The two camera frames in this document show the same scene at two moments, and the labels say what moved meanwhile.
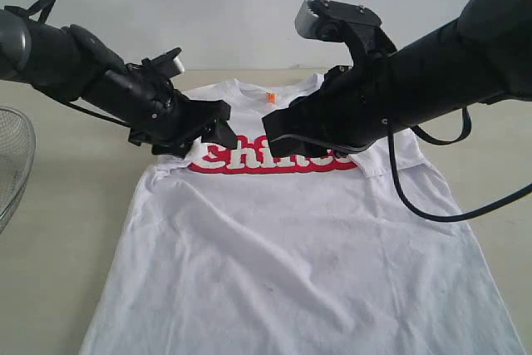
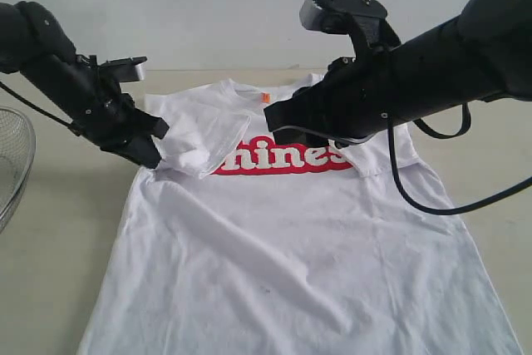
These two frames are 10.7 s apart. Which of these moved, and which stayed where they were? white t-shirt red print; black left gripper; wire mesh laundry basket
Moved: black left gripper
Stayed: wire mesh laundry basket; white t-shirt red print
